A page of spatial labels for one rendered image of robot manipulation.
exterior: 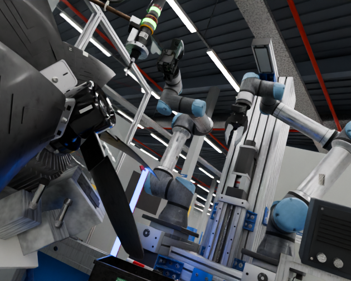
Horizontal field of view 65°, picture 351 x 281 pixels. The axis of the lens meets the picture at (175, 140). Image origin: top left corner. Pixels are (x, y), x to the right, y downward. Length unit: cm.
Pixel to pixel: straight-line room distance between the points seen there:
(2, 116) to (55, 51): 30
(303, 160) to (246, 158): 116
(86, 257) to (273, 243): 71
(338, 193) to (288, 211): 145
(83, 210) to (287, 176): 197
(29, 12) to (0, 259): 50
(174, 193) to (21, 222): 88
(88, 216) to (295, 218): 70
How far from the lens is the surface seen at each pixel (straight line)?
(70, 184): 73
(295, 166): 251
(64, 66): 69
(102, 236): 463
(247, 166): 142
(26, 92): 45
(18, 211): 62
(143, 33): 88
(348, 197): 252
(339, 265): 91
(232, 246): 135
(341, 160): 120
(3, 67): 42
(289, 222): 108
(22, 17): 68
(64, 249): 114
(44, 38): 69
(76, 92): 65
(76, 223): 79
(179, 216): 137
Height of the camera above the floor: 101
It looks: 18 degrees up
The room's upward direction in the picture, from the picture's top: 20 degrees clockwise
